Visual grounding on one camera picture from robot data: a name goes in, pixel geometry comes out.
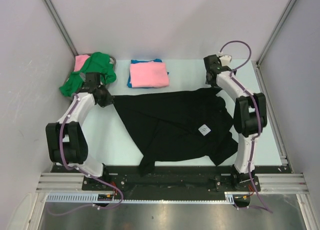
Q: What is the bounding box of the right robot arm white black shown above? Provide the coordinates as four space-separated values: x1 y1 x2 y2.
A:
203 54 268 192

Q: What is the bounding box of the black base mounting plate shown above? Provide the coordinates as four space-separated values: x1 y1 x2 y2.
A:
51 165 292 201

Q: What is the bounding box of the grey slotted cable duct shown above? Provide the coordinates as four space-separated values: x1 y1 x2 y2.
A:
46 191 253 205

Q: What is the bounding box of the green t shirt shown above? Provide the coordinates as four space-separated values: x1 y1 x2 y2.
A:
58 51 118 97

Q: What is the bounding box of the right aluminium frame post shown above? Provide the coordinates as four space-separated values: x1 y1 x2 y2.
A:
256 0 298 67

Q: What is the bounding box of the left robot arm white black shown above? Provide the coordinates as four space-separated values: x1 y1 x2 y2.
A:
45 72 114 190

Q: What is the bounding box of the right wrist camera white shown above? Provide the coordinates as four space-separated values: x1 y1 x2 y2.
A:
217 53 232 66

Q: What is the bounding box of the folded blue t shirt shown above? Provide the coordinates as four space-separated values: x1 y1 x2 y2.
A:
126 58 171 89

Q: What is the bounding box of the grey laundry tray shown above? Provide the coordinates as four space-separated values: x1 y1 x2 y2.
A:
62 52 118 96

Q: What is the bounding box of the aluminium frame post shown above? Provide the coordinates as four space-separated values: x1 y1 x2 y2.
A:
42 0 79 57
256 0 298 67

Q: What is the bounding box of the folded pink t shirt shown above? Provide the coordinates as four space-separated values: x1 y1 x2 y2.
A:
129 61 171 89

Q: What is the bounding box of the black polo shirt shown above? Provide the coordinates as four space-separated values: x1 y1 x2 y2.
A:
113 88 238 177

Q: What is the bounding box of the pink t shirt in tray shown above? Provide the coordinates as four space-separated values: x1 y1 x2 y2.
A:
73 54 90 72

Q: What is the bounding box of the left aluminium frame post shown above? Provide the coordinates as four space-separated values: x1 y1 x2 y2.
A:
42 0 79 57

